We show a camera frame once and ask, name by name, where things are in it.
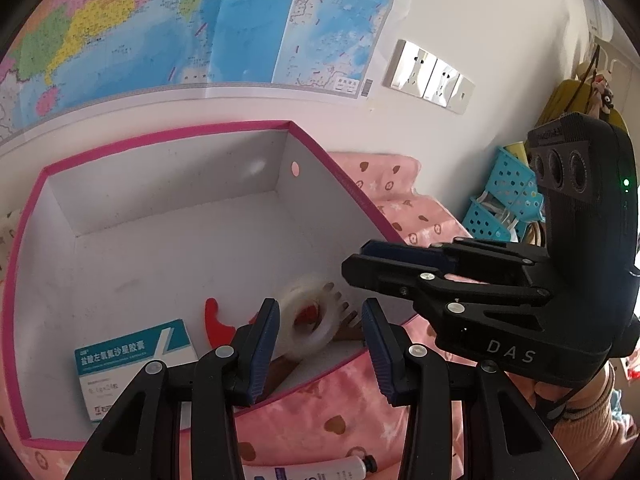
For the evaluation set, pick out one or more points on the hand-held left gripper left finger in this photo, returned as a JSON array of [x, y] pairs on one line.
[[262, 350]]

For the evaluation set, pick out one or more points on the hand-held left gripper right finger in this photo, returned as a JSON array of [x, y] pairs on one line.
[[377, 355]]

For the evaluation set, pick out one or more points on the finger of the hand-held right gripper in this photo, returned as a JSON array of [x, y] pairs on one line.
[[400, 252], [380, 270]]

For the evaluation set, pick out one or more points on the red plastic tool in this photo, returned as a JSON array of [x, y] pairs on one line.
[[217, 327]]

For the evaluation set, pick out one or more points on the white tape roll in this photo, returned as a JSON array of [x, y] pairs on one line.
[[325, 332]]

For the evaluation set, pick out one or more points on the white and purple cream tube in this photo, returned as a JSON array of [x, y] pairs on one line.
[[310, 472]]

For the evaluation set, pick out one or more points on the white and teal medicine box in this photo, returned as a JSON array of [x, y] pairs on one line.
[[130, 365]]

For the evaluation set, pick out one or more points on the pink cardboard box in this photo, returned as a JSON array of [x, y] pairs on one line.
[[150, 240]]

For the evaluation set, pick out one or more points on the person's right forearm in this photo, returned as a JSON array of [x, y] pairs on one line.
[[595, 435]]

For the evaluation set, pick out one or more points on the blue plastic basket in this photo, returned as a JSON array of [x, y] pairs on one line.
[[517, 187], [485, 222]]

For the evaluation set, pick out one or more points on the yellow sponge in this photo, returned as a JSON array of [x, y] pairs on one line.
[[515, 152]]

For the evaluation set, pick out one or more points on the yellow hanging garment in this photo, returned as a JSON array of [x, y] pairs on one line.
[[560, 102]]

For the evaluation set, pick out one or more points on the small hanging plush toy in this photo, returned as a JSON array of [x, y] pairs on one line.
[[605, 92]]

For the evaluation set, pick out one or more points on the white wall socket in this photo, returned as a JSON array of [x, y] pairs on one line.
[[407, 67], [442, 82], [462, 95]]

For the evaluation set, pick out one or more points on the colourful wall map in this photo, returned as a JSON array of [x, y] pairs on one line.
[[150, 25]]

